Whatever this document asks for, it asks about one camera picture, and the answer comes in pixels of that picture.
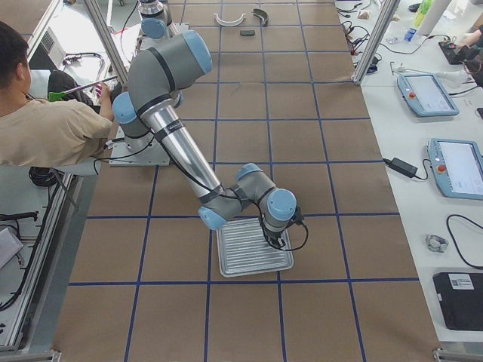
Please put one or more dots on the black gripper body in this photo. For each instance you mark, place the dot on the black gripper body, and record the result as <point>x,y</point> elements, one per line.
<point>269,237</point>

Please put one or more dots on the silver ribbed metal tray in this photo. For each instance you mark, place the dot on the silver ribbed metal tray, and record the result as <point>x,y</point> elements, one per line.
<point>243,250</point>

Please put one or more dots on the black power adapter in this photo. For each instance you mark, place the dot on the black power adapter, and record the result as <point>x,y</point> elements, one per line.
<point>403,167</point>

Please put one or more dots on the black tablet device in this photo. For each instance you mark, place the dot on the black tablet device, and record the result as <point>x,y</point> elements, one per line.
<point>460,298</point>

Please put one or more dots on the near blue teach pendant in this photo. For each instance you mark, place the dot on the near blue teach pendant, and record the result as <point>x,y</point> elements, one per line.
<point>457,167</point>

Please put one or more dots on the blue teach pendant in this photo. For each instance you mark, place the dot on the blue teach pendant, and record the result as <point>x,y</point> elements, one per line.
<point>457,167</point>
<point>426,96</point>

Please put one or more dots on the black brake pad plate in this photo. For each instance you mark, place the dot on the black brake pad plate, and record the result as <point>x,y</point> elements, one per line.
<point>247,33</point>

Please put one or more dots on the far blue teach pendant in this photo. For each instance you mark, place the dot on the far blue teach pendant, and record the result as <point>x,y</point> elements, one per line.
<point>426,96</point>

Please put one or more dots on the olive green brake shoe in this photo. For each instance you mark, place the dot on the olive green brake shoe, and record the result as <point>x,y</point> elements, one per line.
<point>262,16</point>

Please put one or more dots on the person in beige shirt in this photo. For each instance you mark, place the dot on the person in beige shirt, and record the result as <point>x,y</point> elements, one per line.
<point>40,133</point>

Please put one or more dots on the green plastic bottle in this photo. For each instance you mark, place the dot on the green plastic bottle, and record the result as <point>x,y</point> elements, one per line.
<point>421,12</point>

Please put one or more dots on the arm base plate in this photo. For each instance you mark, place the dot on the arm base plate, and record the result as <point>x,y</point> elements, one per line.
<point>140,152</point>

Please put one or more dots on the white curved plastic bracket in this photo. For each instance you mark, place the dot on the white curved plastic bracket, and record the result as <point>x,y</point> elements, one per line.
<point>229,23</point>

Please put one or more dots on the aluminium frame post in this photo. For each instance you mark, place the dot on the aluminium frame post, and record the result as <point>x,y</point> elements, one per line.
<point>384,19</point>
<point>95,14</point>

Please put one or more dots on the right aluminium frame post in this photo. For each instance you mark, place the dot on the right aluminium frame post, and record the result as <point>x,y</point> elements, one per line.
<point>384,19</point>

